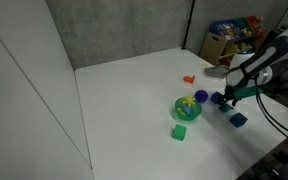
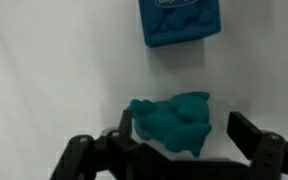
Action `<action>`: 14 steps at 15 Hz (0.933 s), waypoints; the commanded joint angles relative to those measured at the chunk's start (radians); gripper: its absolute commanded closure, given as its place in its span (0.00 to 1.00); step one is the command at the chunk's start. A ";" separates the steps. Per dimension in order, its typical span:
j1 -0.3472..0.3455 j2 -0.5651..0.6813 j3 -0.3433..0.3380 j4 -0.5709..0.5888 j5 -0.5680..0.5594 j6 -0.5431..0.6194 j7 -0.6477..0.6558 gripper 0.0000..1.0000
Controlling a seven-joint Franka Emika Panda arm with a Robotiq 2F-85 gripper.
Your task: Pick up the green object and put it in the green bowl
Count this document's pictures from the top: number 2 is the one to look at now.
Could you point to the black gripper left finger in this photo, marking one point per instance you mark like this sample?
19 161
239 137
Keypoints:
94 156

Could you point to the teal animal toy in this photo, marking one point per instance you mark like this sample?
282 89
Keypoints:
177 123

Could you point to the blue block with print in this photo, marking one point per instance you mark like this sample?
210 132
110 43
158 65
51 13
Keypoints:
180 23

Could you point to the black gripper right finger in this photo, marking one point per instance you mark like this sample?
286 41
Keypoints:
270 153

